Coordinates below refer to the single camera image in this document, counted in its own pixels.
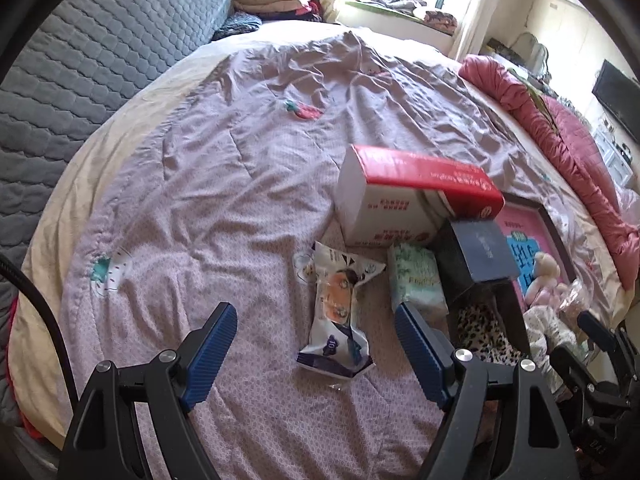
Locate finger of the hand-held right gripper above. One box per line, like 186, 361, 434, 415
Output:
550, 347, 632, 407
577, 311, 627, 357

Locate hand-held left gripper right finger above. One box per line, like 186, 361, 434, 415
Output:
394, 301, 581, 480

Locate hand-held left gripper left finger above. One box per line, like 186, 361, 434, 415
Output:
59, 301, 238, 480

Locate patterned white baby cloth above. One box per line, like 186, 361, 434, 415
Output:
522, 305, 581, 391

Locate cream plush toy pink outfit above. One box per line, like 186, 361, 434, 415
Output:
524, 251, 571, 307

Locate white wet wipes packet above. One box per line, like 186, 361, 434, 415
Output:
292, 241, 388, 378

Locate navy blue box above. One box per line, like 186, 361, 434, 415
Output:
432, 219, 523, 306

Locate dark-framed pink storage box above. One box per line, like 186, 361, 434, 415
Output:
492, 192, 581, 361

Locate clear plastic packet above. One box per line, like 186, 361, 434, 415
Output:
557, 280, 596, 326

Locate leopard print cloth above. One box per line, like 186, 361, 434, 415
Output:
457, 302, 521, 366

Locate red and white carton box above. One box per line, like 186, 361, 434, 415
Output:
334, 144, 506, 248

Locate purple patterned blanket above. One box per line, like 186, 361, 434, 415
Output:
57, 30, 626, 480

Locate white drawer cabinet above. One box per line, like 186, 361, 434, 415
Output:
592, 115, 636, 186

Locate pink comforter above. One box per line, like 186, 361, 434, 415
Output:
459, 54, 640, 291

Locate cream bed sheet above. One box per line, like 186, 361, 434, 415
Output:
7, 20, 636, 451

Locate black television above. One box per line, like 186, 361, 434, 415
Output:
591, 59, 640, 143

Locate white framed mirror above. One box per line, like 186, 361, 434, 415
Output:
510, 32, 551, 76

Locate dark patterned bag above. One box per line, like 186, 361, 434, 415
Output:
485, 37, 516, 61

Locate grey quilted headboard cover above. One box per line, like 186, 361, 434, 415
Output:
0, 0, 236, 431

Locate dark patterned cloth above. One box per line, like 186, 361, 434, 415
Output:
212, 11, 263, 41

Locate clothes on windowsill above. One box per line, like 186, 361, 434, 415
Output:
347, 0, 458, 36

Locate black cable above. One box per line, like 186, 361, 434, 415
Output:
0, 252, 81, 406

